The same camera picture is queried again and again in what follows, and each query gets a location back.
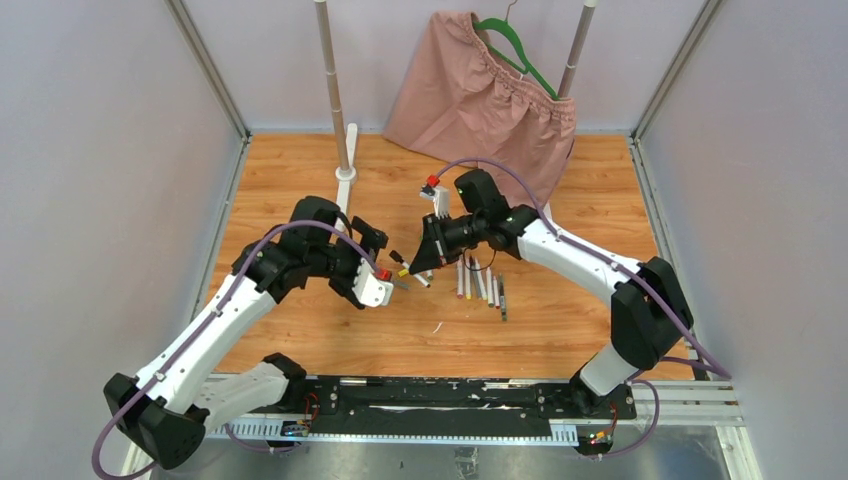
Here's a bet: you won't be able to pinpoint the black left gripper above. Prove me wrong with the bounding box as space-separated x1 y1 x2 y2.
308 217 388 298

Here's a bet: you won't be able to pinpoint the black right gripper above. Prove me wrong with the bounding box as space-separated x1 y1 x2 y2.
411 212 487 275

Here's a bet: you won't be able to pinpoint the purple cap white marker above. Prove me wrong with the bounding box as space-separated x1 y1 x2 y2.
456 260 466 299

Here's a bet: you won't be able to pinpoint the yellow cap white marker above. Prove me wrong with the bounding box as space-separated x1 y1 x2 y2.
462 266 473 300

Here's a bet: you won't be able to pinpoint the red cap white marker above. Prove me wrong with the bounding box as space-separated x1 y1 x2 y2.
490 275 502 309

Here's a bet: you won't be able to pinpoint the grey clear-cap pen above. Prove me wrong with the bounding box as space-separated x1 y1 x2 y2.
497 274 508 322

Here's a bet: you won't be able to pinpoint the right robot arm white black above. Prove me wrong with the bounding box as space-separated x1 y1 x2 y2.
408 168 693 418

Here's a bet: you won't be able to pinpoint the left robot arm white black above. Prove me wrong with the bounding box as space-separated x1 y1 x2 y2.
92 196 394 479

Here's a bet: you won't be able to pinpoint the white garment rack left foot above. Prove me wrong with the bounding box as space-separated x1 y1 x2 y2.
335 122 359 216

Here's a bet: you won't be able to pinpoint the white garment rack foot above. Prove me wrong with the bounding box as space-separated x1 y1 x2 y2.
543 203 555 225
335 122 359 216

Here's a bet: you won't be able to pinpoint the white garment rack right foot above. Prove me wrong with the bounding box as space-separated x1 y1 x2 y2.
543 203 555 225

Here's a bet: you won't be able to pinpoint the pink shorts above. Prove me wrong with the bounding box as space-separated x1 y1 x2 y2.
383 11 577 205

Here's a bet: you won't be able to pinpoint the grey garment rack left pole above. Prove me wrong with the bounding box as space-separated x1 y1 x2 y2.
314 0 346 140

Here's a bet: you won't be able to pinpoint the grey garment rack pole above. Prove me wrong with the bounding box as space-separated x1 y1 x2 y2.
314 0 346 140
558 0 599 97

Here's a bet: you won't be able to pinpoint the green clothes hanger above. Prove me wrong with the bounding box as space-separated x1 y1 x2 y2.
472 1 560 101

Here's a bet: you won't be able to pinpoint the grey garment rack right pole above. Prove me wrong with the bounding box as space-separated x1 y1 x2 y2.
558 0 599 97

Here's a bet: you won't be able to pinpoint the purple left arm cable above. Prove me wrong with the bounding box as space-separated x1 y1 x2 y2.
91 220 392 480

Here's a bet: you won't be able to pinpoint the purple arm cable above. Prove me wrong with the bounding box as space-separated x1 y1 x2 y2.
91 220 392 480
425 157 732 460

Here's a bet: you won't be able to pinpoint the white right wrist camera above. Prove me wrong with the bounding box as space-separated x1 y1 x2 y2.
420 185 450 219

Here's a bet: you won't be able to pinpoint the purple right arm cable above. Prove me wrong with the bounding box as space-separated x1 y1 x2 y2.
425 157 732 460

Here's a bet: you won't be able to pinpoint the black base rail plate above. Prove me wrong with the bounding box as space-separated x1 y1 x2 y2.
260 375 636 440

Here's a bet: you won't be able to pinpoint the aluminium frame left post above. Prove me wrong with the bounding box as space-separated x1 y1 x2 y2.
164 0 251 142

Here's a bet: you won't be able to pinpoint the aluminium frame post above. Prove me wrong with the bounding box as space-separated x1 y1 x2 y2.
164 0 251 142
631 0 725 143

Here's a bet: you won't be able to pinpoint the aluminium frame right post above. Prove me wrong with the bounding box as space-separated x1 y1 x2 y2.
631 0 725 143

